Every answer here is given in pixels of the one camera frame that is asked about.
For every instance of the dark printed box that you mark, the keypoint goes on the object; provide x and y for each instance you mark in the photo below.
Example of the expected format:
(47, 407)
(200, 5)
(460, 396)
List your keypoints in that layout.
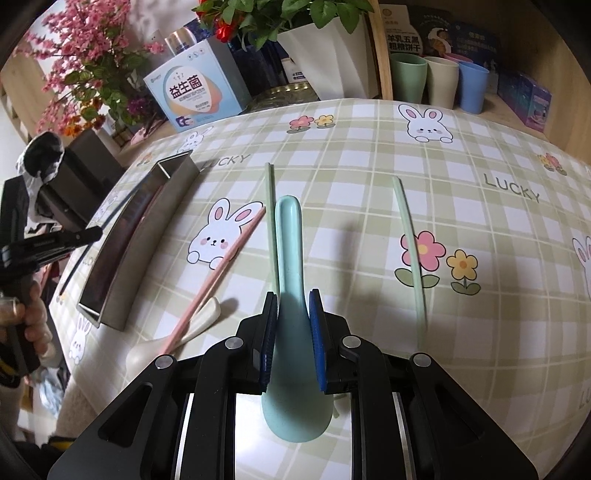
(434, 32)

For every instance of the teal spoon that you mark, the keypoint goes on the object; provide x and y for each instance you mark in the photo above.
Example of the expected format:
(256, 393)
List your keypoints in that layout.
(288, 240)

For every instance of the pink chopstick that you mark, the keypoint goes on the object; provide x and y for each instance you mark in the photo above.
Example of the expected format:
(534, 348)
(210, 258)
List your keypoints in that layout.
(221, 265)

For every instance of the pink cup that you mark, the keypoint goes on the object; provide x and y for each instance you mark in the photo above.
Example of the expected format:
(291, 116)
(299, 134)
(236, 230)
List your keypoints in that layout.
(461, 58)

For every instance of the green chopstick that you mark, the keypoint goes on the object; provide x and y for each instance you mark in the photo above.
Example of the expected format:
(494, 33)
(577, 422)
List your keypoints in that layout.
(408, 240)
(271, 221)

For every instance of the checked bunny tablecloth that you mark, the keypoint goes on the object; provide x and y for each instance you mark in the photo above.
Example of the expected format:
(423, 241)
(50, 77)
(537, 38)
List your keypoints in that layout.
(346, 161)

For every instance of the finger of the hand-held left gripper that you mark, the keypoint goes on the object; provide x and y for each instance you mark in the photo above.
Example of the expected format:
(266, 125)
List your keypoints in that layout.
(69, 240)

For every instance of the green leafy plant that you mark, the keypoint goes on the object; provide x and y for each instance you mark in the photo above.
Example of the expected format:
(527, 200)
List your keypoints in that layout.
(286, 14)

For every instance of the green cup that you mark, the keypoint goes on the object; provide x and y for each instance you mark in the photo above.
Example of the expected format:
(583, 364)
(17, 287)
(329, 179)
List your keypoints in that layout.
(406, 78)

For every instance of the beige cup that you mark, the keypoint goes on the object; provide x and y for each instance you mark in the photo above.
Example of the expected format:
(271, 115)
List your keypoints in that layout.
(441, 85)

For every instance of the red artificial flower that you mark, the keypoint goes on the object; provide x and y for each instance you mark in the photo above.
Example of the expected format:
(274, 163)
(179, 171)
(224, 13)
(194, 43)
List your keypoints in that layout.
(226, 31)

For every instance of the purple printed box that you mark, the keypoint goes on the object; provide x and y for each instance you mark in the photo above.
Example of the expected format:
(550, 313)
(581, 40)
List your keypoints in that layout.
(531, 101)

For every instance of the silver spray can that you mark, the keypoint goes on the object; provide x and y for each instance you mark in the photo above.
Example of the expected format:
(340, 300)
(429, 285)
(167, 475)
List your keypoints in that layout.
(180, 44)

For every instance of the person's left hand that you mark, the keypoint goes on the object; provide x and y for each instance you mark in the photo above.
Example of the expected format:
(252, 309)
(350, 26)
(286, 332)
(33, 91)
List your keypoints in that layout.
(34, 323)

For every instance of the dark blue vase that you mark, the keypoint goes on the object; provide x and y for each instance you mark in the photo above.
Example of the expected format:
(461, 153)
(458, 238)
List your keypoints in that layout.
(254, 64)

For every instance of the blue cup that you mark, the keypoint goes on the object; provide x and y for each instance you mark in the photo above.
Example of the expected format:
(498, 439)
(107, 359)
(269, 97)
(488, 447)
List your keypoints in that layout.
(473, 90)

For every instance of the wooden shelf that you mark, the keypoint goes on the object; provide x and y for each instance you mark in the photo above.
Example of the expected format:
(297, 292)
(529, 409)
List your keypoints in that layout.
(568, 92)

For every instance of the black box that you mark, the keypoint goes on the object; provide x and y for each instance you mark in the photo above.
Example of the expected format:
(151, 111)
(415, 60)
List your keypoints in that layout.
(87, 161)

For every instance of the white planter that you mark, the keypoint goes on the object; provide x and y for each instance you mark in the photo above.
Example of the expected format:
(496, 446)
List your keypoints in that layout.
(332, 55)

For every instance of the light blue orange carton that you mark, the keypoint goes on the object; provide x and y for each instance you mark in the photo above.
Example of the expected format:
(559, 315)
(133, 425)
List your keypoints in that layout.
(198, 87)

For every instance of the round metal dish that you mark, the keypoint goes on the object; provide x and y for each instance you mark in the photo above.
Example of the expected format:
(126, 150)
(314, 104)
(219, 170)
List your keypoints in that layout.
(281, 94)

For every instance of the stainless steel tray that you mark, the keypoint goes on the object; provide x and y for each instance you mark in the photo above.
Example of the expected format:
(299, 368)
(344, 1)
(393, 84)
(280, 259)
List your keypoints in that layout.
(134, 258)

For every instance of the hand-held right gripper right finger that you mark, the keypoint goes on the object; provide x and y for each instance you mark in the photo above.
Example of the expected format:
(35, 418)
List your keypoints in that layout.
(318, 341)

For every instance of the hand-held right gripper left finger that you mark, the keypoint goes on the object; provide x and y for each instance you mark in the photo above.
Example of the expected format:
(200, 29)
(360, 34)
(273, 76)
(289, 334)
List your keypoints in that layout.
(268, 350)

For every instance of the pink artificial flower bouquet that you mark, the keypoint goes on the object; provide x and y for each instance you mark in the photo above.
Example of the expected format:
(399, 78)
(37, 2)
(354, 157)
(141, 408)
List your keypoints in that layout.
(78, 60)

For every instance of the white spoon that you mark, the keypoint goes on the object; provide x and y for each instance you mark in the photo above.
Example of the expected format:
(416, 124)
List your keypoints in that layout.
(138, 360)

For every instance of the blue printed box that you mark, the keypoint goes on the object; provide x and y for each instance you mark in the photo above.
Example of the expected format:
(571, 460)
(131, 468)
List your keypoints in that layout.
(478, 44)

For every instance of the black white cloth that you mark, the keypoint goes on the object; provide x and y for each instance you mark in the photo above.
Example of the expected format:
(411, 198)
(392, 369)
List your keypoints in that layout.
(44, 154)

